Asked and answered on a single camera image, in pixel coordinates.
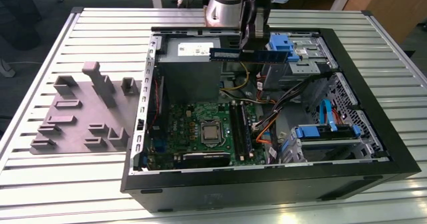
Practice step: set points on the black graphics card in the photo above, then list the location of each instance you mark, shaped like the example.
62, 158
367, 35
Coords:
207, 159

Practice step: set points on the hard disk in blue carrier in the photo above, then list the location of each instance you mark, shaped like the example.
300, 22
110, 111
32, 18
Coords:
309, 132

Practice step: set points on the grey parts rack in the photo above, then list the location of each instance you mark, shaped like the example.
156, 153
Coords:
123, 114

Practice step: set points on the black PC case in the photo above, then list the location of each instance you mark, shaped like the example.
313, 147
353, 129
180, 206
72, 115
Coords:
234, 191

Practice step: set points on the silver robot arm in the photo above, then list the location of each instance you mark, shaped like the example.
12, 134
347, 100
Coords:
220, 9

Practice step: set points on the grey power supply unit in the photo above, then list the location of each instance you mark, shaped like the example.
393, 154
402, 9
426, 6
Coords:
190, 76

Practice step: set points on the green motherboard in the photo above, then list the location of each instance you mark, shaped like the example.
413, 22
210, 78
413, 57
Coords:
182, 114

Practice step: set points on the RAM slot with white clips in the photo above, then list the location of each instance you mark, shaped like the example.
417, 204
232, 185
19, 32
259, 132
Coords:
238, 134
240, 103

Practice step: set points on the blue plastic drive latch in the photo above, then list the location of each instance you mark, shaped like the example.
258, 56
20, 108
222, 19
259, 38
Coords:
283, 42

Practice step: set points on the grey furniture leg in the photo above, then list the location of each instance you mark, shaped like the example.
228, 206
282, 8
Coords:
7, 69

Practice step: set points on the dark blue RAM stick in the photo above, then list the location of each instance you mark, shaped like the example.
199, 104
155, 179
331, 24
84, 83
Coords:
223, 54

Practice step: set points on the brown wooden cabinet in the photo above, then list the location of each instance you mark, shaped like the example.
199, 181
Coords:
394, 9

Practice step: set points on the silver CPU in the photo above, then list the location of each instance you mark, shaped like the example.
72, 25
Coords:
211, 133

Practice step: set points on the black chair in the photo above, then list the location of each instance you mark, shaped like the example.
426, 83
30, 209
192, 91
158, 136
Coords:
20, 21

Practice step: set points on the tall grey metal drive cage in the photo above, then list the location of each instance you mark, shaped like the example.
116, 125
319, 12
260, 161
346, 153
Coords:
300, 69

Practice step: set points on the low grey metal disk bay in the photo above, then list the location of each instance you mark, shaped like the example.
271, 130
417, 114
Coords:
294, 156

